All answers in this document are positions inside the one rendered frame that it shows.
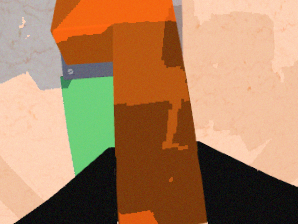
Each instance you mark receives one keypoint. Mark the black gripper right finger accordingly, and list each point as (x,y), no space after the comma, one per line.
(235,193)

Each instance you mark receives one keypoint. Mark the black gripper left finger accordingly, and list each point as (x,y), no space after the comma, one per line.
(89,198)

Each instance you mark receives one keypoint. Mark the orange l-shaped part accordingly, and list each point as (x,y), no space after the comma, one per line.
(158,171)

